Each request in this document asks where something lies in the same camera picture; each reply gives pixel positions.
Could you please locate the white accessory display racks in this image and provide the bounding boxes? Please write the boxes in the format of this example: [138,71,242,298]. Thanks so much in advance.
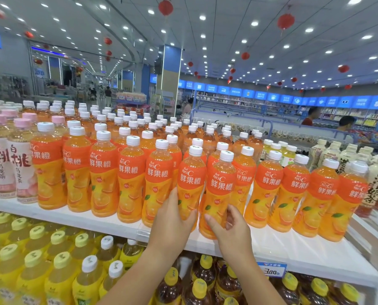
[0,72,104,102]

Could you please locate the yellow cap bottles lower shelf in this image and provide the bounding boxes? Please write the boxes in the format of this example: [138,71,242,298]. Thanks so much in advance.
[71,235,145,305]

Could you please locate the blue white price tag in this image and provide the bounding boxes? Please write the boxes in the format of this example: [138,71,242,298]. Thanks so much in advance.
[257,261,288,278]

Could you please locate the rows of pink label bottles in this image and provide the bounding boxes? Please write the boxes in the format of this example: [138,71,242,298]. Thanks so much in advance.
[0,100,66,204]

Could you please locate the person's right forearm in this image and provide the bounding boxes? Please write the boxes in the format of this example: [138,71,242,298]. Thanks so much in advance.
[232,250,286,305]

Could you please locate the blue illuminated sign band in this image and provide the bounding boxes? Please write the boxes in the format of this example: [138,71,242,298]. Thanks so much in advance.
[177,80,378,110]

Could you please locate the blue rail display counter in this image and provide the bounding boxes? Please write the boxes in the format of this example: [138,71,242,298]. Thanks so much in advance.
[190,108,358,143]

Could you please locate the person's right hand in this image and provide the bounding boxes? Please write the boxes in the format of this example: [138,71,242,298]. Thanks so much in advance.
[204,205,256,261]

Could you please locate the rows of yellow cap bottles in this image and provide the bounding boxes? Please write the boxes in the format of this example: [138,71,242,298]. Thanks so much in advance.
[154,254,367,305]

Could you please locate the rows of lemon yellow bottles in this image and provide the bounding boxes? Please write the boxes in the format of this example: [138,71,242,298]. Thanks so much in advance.
[0,211,98,305]

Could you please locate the orange juice bottles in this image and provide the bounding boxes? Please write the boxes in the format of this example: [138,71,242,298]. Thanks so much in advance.
[22,100,265,211]

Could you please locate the blue beige pillar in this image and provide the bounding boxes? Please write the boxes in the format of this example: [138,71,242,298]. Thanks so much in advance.
[155,44,183,116]

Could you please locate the person's left hand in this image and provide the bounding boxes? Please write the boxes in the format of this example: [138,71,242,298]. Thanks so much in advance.
[147,188,197,255]

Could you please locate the person's left forearm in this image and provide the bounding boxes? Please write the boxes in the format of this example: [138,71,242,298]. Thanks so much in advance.
[98,246,183,305]

